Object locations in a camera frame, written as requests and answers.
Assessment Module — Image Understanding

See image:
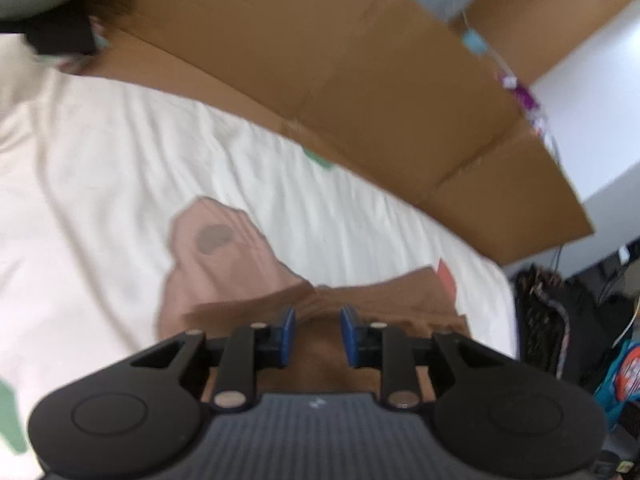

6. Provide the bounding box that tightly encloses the blue cap detergent bottle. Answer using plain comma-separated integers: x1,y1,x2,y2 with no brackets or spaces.
461,28,489,56

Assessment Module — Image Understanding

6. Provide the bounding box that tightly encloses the black patterned clothes pile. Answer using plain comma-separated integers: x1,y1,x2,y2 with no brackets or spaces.
513,266,638,393

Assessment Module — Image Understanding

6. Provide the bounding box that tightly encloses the colourful teal bag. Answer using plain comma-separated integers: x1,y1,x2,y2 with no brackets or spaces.
593,339,639,430

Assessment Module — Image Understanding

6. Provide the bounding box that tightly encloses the cream bear print blanket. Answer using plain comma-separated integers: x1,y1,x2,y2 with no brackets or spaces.
0,34,519,480

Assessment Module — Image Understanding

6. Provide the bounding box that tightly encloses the black cloth under pillow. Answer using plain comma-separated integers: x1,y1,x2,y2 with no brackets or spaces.
1,10,98,55

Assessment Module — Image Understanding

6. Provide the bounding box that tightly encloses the pink white packaging bag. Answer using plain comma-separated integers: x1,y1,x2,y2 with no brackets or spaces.
498,73,560,162

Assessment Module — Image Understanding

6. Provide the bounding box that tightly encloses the brown cardboard sheet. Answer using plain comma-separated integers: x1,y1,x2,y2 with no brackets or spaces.
84,0,597,267

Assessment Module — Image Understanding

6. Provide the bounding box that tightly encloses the brown t-shirt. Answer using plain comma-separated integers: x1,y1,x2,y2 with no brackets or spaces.
158,266,469,393

